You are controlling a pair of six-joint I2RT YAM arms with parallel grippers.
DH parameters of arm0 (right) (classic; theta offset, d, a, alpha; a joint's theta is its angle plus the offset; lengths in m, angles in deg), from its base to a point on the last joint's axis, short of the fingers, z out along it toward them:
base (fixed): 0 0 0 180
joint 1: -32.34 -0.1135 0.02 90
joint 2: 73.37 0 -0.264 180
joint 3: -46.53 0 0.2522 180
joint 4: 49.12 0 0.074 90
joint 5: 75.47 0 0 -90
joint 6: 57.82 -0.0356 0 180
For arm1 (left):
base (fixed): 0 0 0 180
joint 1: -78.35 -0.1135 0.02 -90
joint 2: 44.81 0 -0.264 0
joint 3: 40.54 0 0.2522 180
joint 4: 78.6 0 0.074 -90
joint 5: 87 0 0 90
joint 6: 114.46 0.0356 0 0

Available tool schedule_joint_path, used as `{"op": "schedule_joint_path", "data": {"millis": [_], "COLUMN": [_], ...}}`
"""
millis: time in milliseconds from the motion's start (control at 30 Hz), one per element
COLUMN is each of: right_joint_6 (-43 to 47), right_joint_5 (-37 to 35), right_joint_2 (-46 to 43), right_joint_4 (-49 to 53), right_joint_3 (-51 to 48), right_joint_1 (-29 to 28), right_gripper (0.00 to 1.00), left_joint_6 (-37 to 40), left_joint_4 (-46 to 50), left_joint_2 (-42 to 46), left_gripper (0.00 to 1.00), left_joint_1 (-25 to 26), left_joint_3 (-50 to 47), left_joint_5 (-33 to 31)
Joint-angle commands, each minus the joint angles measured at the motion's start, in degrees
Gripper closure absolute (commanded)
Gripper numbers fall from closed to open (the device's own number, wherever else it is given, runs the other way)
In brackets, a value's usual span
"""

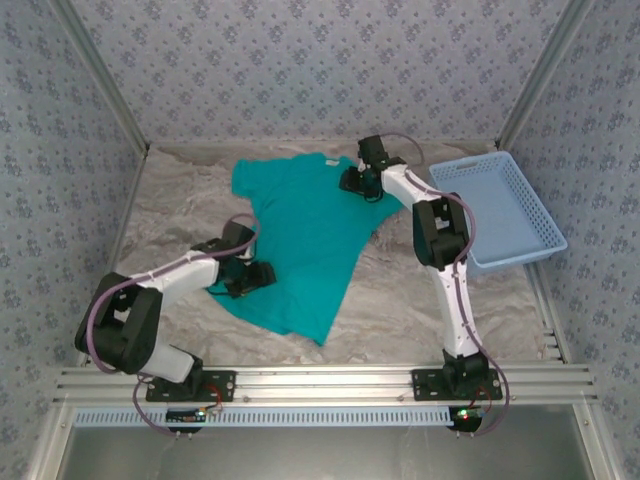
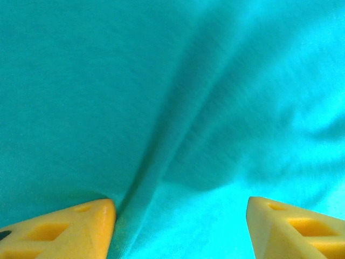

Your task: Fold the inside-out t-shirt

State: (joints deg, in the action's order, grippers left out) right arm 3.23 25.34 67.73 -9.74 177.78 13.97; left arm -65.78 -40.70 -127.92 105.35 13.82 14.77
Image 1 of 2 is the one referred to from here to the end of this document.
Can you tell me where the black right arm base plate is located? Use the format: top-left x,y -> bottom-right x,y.
410,368 -> 504,403

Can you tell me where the aluminium frame post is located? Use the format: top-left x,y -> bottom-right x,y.
493,0 -> 597,155
47,0 -> 151,156

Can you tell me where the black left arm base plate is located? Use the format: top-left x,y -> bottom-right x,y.
145,369 -> 237,403

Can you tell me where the white slotted cable duct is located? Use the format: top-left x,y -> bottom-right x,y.
73,405 -> 456,429

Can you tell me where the light blue plastic basket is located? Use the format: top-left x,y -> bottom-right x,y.
428,152 -> 569,272

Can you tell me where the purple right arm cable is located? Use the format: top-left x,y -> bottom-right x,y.
379,131 -> 512,438

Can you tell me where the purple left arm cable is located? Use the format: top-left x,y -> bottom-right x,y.
86,212 -> 261,438

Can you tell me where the short aluminium frame leg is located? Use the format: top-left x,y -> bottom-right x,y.
24,404 -> 76,480
572,404 -> 624,480

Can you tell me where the teal t-shirt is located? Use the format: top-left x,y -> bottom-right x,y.
208,153 -> 409,347

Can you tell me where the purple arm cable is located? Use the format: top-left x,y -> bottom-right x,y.
379,131 -> 512,438
86,212 -> 261,438

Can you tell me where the aluminium table side rail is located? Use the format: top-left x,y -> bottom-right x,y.
77,149 -> 151,369
492,147 -> 574,366

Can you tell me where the aluminium mounting rail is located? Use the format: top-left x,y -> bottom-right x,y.
52,363 -> 600,407

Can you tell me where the grey metal panel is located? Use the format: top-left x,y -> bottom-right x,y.
59,424 -> 599,480

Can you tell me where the thin red wire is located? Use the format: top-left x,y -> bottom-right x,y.
205,383 -> 225,415
469,385 -> 504,409

